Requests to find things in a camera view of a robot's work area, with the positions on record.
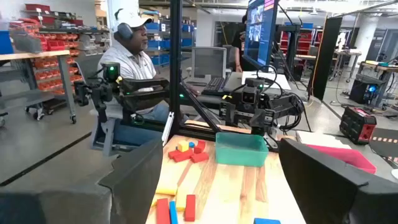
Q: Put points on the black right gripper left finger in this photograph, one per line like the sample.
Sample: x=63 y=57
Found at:
x=133 y=193

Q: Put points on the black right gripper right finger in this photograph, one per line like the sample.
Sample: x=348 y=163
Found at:
x=326 y=193

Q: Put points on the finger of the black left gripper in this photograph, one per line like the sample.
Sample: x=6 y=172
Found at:
x=230 y=114
x=258 y=124

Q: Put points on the yellow wooden cylinder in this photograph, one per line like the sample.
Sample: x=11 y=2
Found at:
x=166 y=189

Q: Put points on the blue wooden block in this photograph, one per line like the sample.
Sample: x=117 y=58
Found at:
x=266 y=221
x=173 y=214
x=191 y=145

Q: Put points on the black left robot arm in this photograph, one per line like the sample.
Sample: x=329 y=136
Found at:
x=284 y=105

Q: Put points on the green plastic bin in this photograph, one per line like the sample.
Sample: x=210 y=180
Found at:
x=241 y=152

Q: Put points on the black keyboard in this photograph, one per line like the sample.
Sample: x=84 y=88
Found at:
x=214 y=85

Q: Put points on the red plastic bin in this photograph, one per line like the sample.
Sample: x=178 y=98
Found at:
x=348 y=157

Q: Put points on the white paper booklet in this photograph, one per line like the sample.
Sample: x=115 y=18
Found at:
x=320 y=140

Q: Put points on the small grey monitor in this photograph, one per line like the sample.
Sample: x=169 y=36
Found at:
x=209 y=63

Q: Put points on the yellow wooden cube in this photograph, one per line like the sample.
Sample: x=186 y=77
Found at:
x=183 y=147

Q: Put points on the person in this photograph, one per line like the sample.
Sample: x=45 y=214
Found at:
x=238 y=43
x=130 y=62

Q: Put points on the black red power station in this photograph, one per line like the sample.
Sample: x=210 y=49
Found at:
x=354 y=124

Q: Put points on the black hazard striped mat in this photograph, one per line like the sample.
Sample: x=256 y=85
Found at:
x=385 y=146

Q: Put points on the large black monitor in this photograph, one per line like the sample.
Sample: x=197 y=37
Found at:
x=259 y=31

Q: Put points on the black partition panel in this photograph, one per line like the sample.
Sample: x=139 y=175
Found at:
x=326 y=59

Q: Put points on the red storage shelf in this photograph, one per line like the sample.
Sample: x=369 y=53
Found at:
x=303 y=40

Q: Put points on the shelf with blue bins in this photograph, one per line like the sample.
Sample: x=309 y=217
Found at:
x=157 y=43

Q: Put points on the black computer tower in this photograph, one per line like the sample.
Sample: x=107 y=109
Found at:
x=362 y=90

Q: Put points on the wooden top desk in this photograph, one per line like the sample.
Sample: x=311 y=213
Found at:
x=377 y=67

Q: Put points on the shelf with red bins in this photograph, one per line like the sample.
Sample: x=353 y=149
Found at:
x=53 y=45

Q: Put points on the wood top workbench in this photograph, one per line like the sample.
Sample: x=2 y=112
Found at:
x=34 y=55

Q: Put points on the blue storage bin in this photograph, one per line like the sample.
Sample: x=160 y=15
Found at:
x=5 y=42

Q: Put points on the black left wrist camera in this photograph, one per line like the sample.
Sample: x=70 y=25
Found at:
x=249 y=97

